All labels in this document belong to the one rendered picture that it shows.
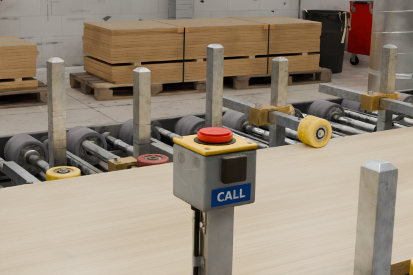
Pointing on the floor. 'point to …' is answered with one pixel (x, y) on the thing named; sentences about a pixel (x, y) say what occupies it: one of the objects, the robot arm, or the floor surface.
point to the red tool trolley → (360, 29)
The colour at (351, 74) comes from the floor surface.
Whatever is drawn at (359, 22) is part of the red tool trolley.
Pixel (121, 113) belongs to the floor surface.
